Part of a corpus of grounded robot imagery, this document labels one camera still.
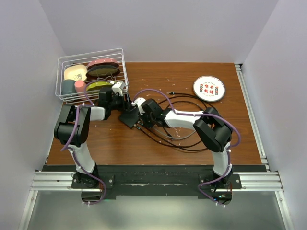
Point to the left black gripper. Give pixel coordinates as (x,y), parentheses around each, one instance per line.
(127,102)

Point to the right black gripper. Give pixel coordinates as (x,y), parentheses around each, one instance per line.
(148,125)

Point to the black network switch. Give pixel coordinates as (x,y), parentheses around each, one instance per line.
(130,118)

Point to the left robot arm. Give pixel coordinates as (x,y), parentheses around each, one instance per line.
(72,129)

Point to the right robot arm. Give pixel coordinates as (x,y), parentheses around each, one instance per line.
(212,130)

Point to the yellow green dotted plate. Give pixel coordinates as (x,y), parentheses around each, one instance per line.
(98,85)

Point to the dark brown round plate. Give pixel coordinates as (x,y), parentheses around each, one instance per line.
(102,71)

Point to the red dotted plate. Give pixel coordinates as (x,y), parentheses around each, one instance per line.
(103,61)

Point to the pink cup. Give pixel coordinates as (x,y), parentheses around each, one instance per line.
(80,88)

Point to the beige square plate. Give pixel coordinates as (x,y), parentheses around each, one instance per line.
(76,73)

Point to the dark grey cup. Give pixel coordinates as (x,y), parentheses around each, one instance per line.
(68,87)

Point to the white round printed plate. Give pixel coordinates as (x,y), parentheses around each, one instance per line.
(209,88)

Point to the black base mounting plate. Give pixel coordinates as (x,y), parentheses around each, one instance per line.
(165,180)

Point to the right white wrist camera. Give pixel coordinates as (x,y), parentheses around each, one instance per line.
(138,103)

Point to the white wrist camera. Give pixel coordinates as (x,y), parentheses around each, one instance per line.
(138,103)
(118,87)

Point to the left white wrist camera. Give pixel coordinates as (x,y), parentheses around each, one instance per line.
(118,87)

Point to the white wire dish rack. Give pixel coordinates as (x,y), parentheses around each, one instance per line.
(84,59)

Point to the aluminium frame rail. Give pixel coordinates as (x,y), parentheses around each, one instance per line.
(56,201)

